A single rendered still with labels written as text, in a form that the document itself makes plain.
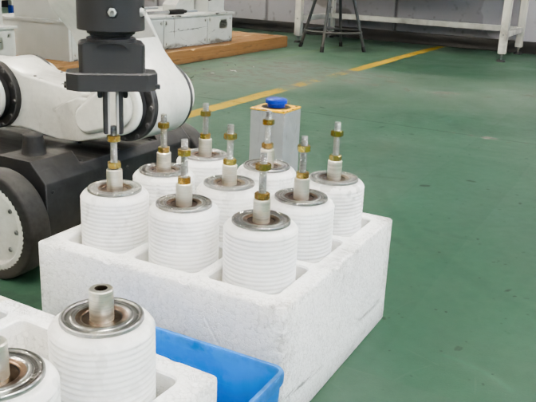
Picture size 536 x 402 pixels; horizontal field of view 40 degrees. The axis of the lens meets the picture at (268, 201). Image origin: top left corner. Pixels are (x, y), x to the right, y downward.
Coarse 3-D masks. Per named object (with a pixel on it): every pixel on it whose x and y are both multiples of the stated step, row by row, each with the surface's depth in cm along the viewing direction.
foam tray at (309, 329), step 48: (48, 240) 102; (336, 240) 108; (384, 240) 116; (48, 288) 103; (144, 288) 95; (192, 288) 91; (240, 288) 90; (288, 288) 91; (336, 288) 100; (384, 288) 121; (192, 336) 93; (240, 336) 89; (288, 336) 87; (336, 336) 103; (288, 384) 90
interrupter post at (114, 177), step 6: (108, 168) 102; (120, 168) 102; (108, 174) 101; (114, 174) 101; (120, 174) 102; (108, 180) 102; (114, 180) 101; (120, 180) 102; (108, 186) 102; (114, 186) 102; (120, 186) 102
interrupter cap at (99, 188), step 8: (96, 184) 104; (104, 184) 104; (128, 184) 104; (136, 184) 104; (96, 192) 100; (104, 192) 100; (112, 192) 100; (120, 192) 101; (128, 192) 100; (136, 192) 101
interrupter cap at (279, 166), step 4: (248, 160) 119; (252, 160) 120; (256, 160) 120; (276, 160) 120; (280, 160) 120; (244, 164) 117; (248, 164) 118; (252, 164) 118; (276, 164) 119; (280, 164) 118; (284, 164) 118; (288, 164) 118; (248, 168) 115; (252, 168) 115; (272, 168) 116; (276, 168) 116; (280, 168) 116; (284, 168) 116; (288, 168) 116; (268, 172) 114; (272, 172) 114; (276, 172) 114
